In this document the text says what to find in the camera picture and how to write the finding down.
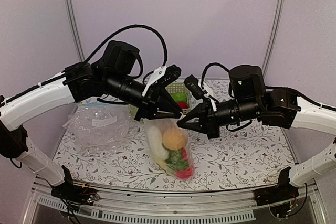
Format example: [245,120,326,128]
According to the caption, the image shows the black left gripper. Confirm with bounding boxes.
[104,70,183,122]

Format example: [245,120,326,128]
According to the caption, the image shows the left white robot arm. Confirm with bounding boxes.
[1,40,182,206]

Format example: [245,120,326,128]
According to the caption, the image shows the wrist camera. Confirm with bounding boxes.
[183,74,218,103]
[142,65,182,97]

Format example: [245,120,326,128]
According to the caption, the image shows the pink zip top bag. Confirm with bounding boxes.
[144,119,195,180]

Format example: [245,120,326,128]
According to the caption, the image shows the orange toy fruit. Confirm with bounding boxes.
[162,127,187,151]

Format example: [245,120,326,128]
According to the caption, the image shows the green toy pepper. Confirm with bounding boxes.
[172,92,187,103]

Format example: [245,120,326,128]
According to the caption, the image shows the floral table mat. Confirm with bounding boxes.
[54,121,295,191]

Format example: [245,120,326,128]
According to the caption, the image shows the dark red toy fruit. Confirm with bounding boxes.
[177,102,188,109]

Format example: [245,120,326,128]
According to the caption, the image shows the aluminium front rail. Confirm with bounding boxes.
[22,178,328,223]

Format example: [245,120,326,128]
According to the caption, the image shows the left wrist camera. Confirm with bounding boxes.
[142,65,182,97]

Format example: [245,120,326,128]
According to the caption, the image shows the beige plastic basket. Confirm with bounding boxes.
[160,82,191,115]

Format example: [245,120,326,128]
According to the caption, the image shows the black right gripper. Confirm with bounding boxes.
[176,97,260,139]

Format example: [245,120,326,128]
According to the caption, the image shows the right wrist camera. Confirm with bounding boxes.
[183,74,218,103]

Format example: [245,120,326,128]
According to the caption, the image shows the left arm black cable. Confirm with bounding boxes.
[81,24,169,69]

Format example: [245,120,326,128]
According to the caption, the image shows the clear plastic bag with label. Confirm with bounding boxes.
[63,102,143,154]

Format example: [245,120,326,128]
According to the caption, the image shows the right aluminium frame post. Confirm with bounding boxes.
[262,0,285,74]

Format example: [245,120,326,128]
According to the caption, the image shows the left aluminium frame post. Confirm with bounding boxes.
[64,0,85,61]

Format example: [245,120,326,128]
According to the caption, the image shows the aluminium frame post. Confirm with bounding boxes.
[262,0,285,74]
[64,0,85,61]

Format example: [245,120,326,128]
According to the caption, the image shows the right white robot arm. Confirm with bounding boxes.
[177,62,335,206]

